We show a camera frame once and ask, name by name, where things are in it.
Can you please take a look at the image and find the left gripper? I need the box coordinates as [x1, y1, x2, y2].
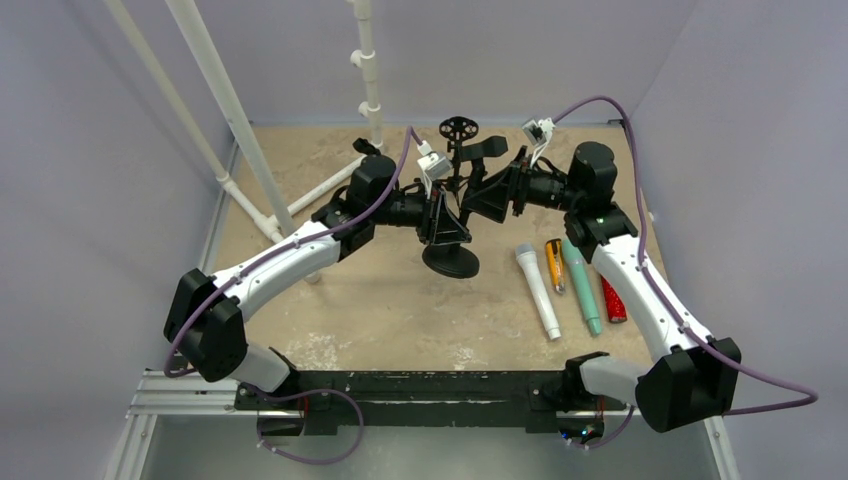
[370, 181, 471, 246]

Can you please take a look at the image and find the black round-base mic stand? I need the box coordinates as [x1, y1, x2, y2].
[422, 136, 508, 279]

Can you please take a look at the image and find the white microphone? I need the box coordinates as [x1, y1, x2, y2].
[515, 243, 562, 341]

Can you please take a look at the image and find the black tripod stand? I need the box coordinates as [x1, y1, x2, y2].
[352, 137, 382, 158]
[439, 116, 479, 197]

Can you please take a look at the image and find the yellow utility knife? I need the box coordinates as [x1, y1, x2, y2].
[545, 239, 566, 295]

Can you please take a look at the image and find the teal toy microphone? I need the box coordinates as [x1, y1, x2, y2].
[562, 237, 602, 337]

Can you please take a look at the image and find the red glitter microphone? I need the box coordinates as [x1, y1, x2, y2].
[601, 276, 628, 324]

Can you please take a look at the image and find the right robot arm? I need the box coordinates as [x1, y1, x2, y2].
[461, 141, 741, 432]

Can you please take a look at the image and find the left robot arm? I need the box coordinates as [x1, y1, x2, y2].
[164, 152, 470, 409]

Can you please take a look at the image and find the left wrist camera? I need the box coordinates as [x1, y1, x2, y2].
[417, 140, 453, 197]

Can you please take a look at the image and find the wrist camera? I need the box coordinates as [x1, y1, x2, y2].
[417, 140, 453, 197]
[521, 118, 556, 155]

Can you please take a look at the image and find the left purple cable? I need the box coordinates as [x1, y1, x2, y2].
[162, 125, 425, 465]

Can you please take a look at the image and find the purple cable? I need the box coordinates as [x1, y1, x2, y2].
[549, 95, 819, 452]
[162, 125, 425, 465]

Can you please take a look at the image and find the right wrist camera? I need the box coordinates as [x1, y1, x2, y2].
[521, 118, 556, 155]

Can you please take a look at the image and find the white PVC pipe frame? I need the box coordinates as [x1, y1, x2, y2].
[103, 1, 384, 243]

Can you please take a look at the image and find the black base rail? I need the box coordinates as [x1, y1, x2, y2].
[235, 370, 625, 435]

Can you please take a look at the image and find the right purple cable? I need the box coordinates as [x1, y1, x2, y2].
[549, 95, 819, 452]

